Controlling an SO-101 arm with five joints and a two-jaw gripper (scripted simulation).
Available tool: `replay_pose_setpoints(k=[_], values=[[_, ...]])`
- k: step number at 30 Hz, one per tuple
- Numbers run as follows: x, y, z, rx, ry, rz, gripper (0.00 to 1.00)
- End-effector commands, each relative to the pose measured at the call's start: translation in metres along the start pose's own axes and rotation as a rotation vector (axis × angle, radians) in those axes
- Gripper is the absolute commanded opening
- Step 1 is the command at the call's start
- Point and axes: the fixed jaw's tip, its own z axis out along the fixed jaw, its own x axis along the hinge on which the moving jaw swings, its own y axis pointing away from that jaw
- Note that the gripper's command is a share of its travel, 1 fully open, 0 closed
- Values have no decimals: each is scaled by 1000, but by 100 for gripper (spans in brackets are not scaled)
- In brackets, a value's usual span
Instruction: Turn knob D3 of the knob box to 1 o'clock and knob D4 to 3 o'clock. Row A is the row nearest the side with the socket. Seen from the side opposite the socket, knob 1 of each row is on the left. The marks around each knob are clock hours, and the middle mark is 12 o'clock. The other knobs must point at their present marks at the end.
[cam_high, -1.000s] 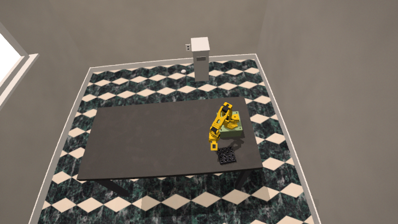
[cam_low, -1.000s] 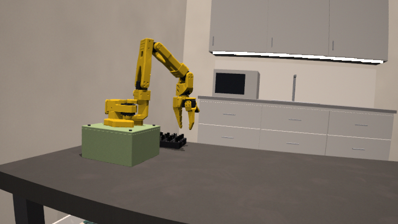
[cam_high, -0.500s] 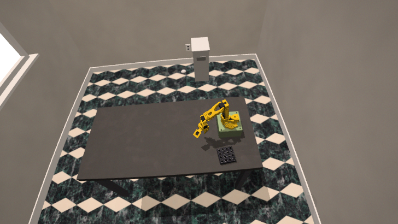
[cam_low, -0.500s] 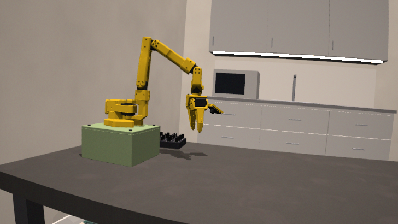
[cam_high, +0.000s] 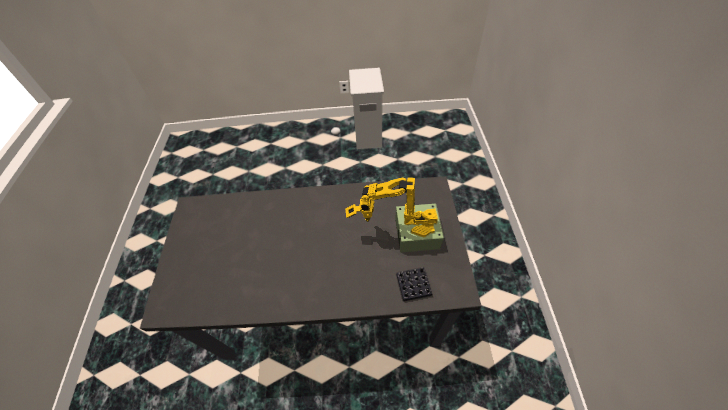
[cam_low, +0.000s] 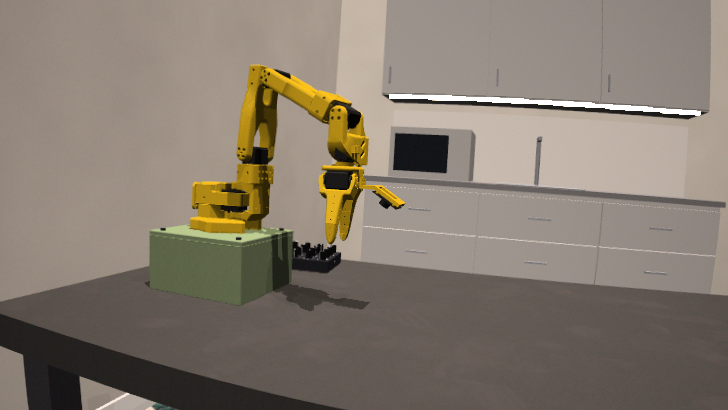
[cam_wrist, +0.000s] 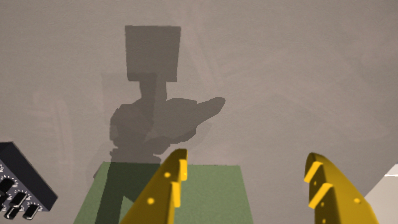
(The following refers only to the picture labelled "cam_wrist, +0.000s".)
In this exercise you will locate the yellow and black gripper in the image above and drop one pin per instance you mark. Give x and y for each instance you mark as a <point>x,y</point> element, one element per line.
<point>331,194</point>

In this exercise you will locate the dark grey knob box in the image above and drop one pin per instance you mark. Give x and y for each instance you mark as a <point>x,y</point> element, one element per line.
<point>24,185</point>

